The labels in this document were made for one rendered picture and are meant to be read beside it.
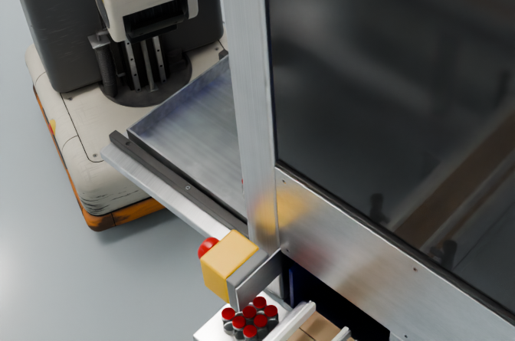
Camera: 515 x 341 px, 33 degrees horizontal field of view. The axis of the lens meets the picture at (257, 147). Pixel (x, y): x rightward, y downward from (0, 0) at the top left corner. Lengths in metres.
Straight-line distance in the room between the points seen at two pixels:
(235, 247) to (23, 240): 1.48
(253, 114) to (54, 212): 1.68
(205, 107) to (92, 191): 0.82
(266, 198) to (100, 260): 1.42
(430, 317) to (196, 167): 0.60
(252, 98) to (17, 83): 2.14
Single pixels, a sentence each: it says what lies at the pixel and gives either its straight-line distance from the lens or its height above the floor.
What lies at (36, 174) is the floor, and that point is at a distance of 2.81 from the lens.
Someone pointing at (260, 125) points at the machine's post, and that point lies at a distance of 1.07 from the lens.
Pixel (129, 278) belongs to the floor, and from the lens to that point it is 2.50.
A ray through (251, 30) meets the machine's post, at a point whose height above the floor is 1.42.
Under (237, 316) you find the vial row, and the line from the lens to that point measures 1.33.
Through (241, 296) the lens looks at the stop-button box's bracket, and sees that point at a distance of 1.24.
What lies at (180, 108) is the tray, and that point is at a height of 0.88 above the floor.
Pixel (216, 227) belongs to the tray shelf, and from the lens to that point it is 1.46.
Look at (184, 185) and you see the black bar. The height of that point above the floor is 0.90.
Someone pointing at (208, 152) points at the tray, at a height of 0.88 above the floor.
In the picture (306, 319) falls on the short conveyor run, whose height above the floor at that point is 0.95.
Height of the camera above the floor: 2.05
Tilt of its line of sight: 48 degrees down
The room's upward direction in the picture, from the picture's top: 5 degrees counter-clockwise
